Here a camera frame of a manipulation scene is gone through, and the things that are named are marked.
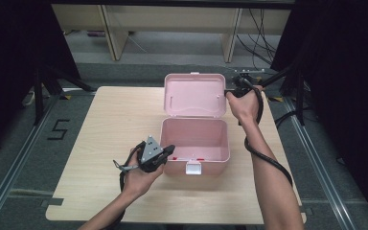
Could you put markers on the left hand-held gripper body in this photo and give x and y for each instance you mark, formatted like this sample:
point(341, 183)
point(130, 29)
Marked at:
point(151, 151)

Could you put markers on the beige wooden desk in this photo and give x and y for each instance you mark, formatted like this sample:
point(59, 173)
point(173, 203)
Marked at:
point(172, 19)

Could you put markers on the black metal stand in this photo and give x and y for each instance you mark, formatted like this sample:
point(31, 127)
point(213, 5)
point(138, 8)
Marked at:
point(38, 96)
point(299, 96)

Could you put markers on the black curtain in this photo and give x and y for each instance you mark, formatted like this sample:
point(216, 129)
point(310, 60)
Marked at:
point(348, 80)
point(9, 64)

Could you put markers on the aluminium floor rail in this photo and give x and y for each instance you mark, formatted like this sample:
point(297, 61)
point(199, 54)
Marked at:
point(16, 163)
point(316, 166)

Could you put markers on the yellow black floor tape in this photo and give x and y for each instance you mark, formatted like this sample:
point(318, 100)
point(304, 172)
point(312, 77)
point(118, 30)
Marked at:
point(65, 97)
point(276, 99)

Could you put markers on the person's right hand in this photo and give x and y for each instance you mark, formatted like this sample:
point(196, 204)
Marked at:
point(246, 107)

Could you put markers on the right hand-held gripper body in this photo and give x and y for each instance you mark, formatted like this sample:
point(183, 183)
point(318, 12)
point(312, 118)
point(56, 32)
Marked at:
point(242, 84)

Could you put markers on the person's left hand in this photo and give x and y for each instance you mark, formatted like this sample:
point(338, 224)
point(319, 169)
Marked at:
point(139, 182)

